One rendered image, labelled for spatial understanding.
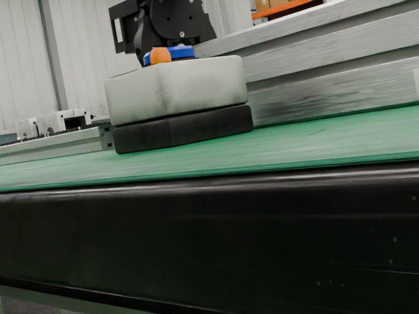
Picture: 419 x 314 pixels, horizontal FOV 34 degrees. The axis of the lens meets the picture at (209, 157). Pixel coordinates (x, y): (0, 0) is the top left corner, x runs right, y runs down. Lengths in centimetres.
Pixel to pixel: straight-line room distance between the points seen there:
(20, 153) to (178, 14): 44
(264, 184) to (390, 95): 32
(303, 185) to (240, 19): 870
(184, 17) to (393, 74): 32
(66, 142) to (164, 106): 49
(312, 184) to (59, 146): 82
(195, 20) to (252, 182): 59
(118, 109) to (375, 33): 20
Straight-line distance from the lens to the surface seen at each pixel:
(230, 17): 908
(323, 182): 17
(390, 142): 19
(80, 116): 170
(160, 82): 49
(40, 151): 104
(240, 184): 19
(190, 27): 76
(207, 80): 51
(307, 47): 55
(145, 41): 73
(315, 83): 54
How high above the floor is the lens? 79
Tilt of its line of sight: 3 degrees down
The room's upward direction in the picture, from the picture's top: 10 degrees counter-clockwise
